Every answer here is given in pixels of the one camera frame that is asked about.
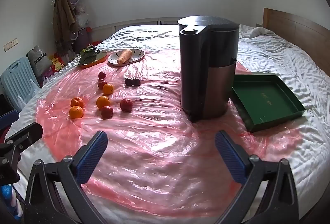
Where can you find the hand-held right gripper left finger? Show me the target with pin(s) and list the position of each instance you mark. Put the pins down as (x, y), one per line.
(92, 154)

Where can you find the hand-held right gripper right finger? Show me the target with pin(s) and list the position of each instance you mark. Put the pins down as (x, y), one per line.
(229, 159)

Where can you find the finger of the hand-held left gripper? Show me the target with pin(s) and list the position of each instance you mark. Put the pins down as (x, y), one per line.
(9, 117)
(24, 135)

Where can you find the red apple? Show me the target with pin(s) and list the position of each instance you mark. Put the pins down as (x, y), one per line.
(102, 75)
(126, 105)
(102, 84)
(106, 112)

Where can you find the orange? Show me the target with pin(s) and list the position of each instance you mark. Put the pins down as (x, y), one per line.
(103, 102)
(108, 89)
(76, 112)
(77, 101)

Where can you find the green tray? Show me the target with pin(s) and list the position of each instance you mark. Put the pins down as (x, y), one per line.
(265, 102)

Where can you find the dark plum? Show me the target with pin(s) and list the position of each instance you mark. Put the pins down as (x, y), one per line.
(128, 81)
(136, 81)

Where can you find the person's left hand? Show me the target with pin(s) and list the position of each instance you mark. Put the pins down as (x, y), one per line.
(6, 194)

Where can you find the light blue suitcase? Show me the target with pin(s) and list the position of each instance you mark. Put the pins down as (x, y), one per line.
(18, 79)

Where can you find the pink plastic sheet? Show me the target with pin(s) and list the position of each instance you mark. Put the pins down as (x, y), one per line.
(154, 149)

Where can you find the grey printed bag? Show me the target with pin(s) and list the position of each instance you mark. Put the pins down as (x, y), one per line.
(38, 58)

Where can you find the red yellow box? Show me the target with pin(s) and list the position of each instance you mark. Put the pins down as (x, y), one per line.
(55, 62)

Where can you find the black bronze kitchen appliance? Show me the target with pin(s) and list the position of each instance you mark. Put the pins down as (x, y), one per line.
(206, 71)

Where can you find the orange plate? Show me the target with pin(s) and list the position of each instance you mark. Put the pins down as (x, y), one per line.
(100, 58)

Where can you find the green leafy vegetable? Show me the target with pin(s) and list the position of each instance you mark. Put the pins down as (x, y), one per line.
(87, 55)

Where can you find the carrot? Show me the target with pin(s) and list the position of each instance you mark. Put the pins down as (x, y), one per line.
(124, 56)

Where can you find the dark maroon cabinet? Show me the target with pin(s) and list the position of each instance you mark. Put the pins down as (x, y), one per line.
(82, 39)

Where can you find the white striped plate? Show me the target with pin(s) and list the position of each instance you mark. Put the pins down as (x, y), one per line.
(136, 55)

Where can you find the brown coat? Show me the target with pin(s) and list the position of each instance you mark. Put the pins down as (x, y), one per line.
(63, 20)

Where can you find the crumpled white blanket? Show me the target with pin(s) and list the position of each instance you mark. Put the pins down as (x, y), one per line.
(255, 31)

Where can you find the wooden headboard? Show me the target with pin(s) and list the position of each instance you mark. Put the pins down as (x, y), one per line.
(296, 25)

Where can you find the wall switch panel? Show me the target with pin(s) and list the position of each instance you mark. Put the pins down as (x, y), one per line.
(10, 44)

